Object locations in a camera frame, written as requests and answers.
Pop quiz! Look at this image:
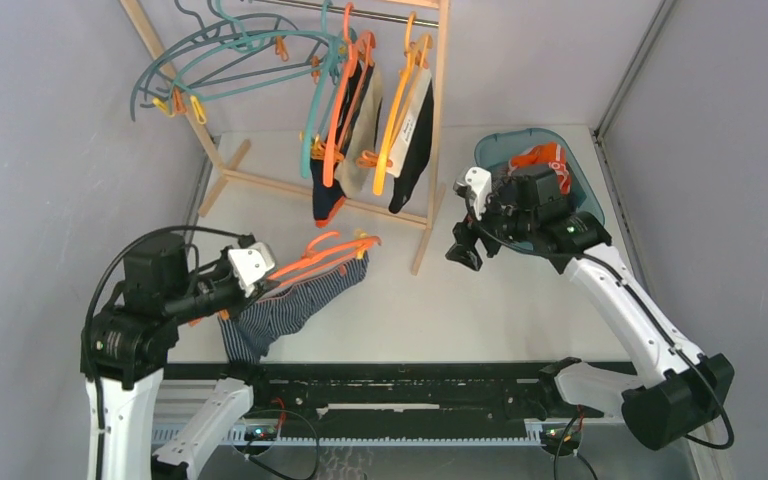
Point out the yellow hanger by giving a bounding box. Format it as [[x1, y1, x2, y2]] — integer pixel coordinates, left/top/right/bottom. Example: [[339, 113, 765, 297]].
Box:
[[373, 13, 433, 195]]

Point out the navy orange-trimmed underwear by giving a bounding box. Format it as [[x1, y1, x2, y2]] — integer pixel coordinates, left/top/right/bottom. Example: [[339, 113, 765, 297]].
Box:
[[310, 63, 363, 228]]

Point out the orange underwear in basket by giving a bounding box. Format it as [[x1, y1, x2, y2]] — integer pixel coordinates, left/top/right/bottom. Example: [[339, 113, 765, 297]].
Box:
[[508, 142, 572, 194]]

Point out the dark teal empty hanger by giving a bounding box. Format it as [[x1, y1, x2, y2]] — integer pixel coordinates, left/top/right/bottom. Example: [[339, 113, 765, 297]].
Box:
[[129, 0, 319, 123]]

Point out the teal hanger with clips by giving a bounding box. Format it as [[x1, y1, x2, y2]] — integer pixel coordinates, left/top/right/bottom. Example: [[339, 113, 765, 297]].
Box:
[[299, 1, 352, 179]]

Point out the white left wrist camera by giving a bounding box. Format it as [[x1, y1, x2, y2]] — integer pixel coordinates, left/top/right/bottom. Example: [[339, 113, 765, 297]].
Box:
[[227, 242, 276, 297]]

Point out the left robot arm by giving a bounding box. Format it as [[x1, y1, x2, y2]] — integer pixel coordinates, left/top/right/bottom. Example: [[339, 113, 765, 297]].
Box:
[[80, 225, 276, 479]]

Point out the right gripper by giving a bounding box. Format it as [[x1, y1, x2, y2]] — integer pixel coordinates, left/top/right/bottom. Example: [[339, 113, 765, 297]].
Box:
[[446, 187, 536, 270]]

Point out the navy striped underwear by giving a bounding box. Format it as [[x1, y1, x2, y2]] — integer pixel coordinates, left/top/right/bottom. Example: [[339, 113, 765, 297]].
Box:
[[219, 254, 370, 364]]

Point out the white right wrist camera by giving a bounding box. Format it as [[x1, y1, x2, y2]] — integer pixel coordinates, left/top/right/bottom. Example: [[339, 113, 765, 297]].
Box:
[[456, 167, 492, 220]]

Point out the teal plastic basket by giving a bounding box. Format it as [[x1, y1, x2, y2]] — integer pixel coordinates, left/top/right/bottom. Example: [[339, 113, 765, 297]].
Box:
[[474, 128, 611, 265]]

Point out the beige underwear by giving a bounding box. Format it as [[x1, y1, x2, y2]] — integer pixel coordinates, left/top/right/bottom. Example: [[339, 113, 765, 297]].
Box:
[[335, 65, 383, 198]]

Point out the black white-banded underwear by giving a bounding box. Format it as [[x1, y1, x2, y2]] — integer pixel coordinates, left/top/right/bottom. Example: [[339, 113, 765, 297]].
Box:
[[388, 69, 434, 213]]

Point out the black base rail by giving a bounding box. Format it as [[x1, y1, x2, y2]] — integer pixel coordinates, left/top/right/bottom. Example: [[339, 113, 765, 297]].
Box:
[[166, 362, 580, 443]]

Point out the wooden clothes rack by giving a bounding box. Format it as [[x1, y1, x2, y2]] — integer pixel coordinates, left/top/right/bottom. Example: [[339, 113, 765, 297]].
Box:
[[121, 1, 450, 276]]

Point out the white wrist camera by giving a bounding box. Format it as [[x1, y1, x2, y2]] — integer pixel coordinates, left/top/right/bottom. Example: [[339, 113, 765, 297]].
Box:
[[456, 167, 492, 220], [227, 242, 276, 297]]

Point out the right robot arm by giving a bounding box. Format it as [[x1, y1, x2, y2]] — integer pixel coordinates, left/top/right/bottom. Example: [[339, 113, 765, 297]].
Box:
[[446, 165, 736, 451]]

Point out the orange hanger with clips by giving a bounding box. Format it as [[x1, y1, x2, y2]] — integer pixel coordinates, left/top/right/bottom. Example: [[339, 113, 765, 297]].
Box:
[[322, 2, 376, 187]]

